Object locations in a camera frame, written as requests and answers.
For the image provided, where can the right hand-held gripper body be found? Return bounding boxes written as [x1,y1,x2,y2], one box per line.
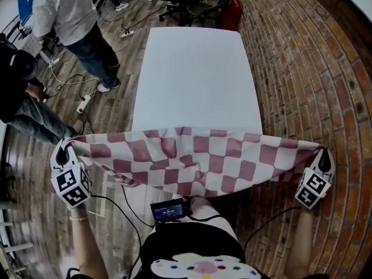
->
[295,167,334,210]

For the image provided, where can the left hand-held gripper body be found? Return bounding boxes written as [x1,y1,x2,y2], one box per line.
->
[49,161,92,211]

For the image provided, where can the pink checkered tablecloth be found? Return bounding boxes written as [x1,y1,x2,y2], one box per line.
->
[65,126,325,199]

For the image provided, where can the person's right forearm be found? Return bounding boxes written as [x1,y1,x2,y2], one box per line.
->
[286,206,316,279]

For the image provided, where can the person's left forearm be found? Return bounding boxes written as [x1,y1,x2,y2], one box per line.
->
[69,205,110,279]

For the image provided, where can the white metal rack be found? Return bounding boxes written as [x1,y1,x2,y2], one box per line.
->
[0,208,34,279]

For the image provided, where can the small black screen device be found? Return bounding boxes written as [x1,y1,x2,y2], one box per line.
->
[150,198,192,225]

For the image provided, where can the person's white trousers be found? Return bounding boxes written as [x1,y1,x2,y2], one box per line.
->
[190,198,236,238]

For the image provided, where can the small side desk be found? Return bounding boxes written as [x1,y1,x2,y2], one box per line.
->
[20,24,59,66]

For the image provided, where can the black top with flower patch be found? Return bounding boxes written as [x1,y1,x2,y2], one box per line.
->
[68,222,329,279]

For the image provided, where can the white table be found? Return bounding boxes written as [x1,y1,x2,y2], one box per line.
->
[132,27,264,135]

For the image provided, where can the open laptop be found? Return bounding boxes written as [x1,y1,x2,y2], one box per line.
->
[17,0,38,27]

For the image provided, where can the red case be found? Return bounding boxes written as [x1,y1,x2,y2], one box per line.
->
[220,0,242,32]

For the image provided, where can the olive mesh chair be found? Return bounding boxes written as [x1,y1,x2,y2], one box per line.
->
[185,0,232,28]

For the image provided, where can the black power cable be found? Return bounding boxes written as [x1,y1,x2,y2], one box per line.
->
[82,110,155,228]

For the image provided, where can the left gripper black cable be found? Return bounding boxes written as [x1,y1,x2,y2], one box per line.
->
[90,195,143,279]

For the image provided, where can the white cable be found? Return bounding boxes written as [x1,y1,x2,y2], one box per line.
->
[49,62,99,95]

